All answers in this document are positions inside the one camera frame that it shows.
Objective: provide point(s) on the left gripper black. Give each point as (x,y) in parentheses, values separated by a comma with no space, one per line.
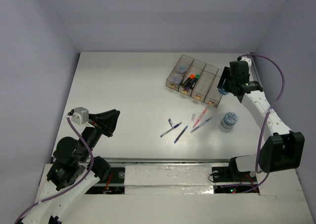
(101,126)

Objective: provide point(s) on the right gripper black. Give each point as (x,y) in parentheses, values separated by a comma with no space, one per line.
(224,79)

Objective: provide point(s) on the green cap highlighter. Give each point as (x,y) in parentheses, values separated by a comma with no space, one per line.
(195,81)

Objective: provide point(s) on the orange cap highlighter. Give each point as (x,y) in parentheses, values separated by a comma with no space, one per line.
(187,82)

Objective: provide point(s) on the purple cap highlighter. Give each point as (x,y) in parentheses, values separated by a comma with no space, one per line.
(186,89)

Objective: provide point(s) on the blue white tub front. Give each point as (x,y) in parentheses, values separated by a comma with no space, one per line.
(229,120)

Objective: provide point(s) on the clear jar blue clips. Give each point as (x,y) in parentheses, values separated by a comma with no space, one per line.
(182,69)

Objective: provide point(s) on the clear pen cap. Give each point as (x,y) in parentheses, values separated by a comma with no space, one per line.
(193,117)

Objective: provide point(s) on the clear jar purple clips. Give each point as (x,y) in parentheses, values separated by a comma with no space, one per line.
(177,78)

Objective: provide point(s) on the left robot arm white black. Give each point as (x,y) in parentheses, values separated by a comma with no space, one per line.
(75,169)

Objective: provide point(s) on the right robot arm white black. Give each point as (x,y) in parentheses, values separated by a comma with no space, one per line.
(279,147)

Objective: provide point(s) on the clear four-compartment organizer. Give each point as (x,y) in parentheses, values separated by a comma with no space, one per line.
(205,90)

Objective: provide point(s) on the clear blue pen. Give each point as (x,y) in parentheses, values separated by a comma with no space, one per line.
(200,125)

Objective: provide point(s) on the red pen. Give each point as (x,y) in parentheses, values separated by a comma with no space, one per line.
(200,117)

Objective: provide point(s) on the white foam board front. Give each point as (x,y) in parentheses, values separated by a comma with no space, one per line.
(281,201)

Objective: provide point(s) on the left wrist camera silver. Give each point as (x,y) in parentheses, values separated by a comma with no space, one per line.
(79,116)

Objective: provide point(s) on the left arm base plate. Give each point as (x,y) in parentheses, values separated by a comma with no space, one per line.
(116,177)

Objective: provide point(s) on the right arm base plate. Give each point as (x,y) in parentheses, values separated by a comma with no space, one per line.
(226,174)

